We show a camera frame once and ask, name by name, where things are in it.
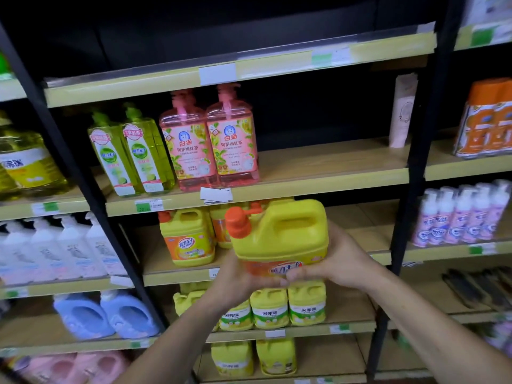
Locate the person's right hand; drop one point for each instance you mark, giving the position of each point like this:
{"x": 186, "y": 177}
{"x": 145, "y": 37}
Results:
{"x": 348, "y": 263}

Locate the person's left hand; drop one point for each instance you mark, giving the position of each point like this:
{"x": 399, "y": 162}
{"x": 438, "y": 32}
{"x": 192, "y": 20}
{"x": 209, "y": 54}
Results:
{"x": 232, "y": 287}

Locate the yellow orange detergent jug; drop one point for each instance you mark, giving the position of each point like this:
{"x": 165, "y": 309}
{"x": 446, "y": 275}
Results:
{"x": 188, "y": 243}
{"x": 220, "y": 227}

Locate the slim green dish soap bottle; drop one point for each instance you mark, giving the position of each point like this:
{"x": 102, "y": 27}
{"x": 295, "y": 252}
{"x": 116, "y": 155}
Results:
{"x": 114, "y": 167}

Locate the yellow dish soap pump bottle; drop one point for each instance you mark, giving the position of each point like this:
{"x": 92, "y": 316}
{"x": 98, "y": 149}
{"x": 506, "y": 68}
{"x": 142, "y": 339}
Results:
{"x": 32, "y": 171}
{"x": 8, "y": 185}

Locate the person's left forearm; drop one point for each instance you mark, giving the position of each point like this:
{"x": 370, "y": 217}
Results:
{"x": 172, "y": 347}

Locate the person's right forearm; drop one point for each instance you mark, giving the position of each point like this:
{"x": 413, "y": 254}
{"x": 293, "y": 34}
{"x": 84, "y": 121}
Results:
{"x": 440, "y": 335}

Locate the green white price tag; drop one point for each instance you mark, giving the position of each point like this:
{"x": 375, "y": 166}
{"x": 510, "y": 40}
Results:
{"x": 16, "y": 293}
{"x": 214, "y": 273}
{"x": 484, "y": 37}
{"x": 149, "y": 205}
{"x": 330, "y": 57}
{"x": 340, "y": 329}
{"x": 138, "y": 344}
{"x": 45, "y": 208}
{"x": 482, "y": 249}
{"x": 304, "y": 381}

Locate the blank white shelf label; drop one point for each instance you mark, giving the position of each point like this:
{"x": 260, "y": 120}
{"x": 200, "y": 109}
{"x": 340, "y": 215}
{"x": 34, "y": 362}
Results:
{"x": 218, "y": 74}
{"x": 275, "y": 334}
{"x": 426, "y": 27}

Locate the plain white label card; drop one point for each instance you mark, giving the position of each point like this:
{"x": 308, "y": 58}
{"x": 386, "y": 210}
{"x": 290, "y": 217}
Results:
{"x": 216, "y": 195}
{"x": 412, "y": 264}
{"x": 122, "y": 281}

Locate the pale purple white pack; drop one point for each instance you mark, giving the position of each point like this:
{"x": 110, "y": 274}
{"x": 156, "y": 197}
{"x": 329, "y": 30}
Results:
{"x": 442, "y": 223}
{"x": 496, "y": 211}
{"x": 424, "y": 227}
{"x": 477, "y": 219}
{"x": 459, "y": 221}

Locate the light blue detergent jug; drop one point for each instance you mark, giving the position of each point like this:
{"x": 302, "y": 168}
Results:
{"x": 84, "y": 317}
{"x": 130, "y": 315}

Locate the flat pink bottle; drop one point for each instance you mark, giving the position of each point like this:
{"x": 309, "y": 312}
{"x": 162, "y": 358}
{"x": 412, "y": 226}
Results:
{"x": 102, "y": 367}
{"x": 48, "y": 369}

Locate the pink purple slim bottle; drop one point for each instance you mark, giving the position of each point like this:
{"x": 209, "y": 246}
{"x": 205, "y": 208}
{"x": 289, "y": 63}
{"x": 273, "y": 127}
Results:
{"x": 500, "y": 335}

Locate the white printed product pack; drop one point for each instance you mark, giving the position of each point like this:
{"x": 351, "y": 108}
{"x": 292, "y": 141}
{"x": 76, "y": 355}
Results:
{"x": 488, "y": 9}

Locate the round green hand wash bottle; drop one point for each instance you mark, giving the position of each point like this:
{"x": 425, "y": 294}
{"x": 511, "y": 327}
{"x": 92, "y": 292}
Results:
{"x": 4, "y": 63}

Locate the wooden shelf rack black frame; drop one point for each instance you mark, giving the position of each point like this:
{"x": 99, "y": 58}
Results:
{"x": 340, "y": 155}

